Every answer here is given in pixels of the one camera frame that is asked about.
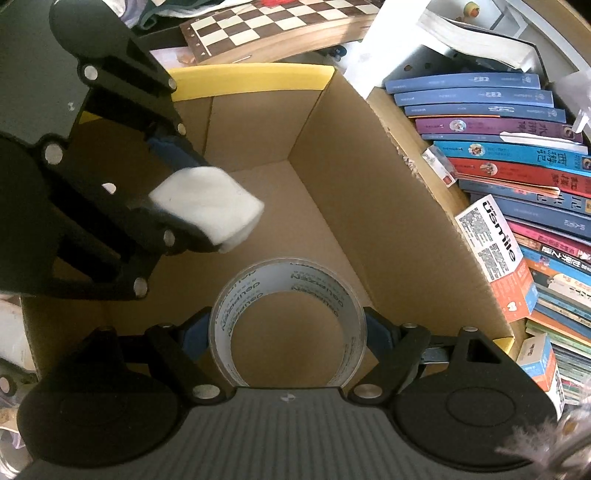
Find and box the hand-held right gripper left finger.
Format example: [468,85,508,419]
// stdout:
[76,307,236,407]

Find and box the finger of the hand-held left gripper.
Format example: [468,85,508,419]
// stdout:
[39,134,222,302]
[76,28,211,171]

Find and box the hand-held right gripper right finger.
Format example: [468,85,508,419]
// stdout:
[346,305,513,406]

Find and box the clear tape roll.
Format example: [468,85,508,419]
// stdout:
[209,256,369,387]

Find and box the yellow cardboard box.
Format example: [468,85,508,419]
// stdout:
[21,64,515,393]

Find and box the dark green garment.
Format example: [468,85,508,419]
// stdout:
[137,0,197,28]

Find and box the white orange carton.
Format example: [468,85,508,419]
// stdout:
[455,194,539,324]

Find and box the wooden chessboard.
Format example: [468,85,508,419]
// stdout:
[179,0,393,65]

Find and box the small orange blue box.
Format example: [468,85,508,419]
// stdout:
[515,333,566,416]

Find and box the small red white box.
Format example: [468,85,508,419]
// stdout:
[422,147,459,188]

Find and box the grey fluffy thing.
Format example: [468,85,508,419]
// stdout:
[494,413,591,480]

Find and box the row of colourful books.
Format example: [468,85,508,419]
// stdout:
[383,71,591,409]

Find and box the white desk shelf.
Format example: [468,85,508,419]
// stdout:
[344,0,591,100]

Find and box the thick white book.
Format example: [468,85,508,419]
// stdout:
[418,9,542,73]

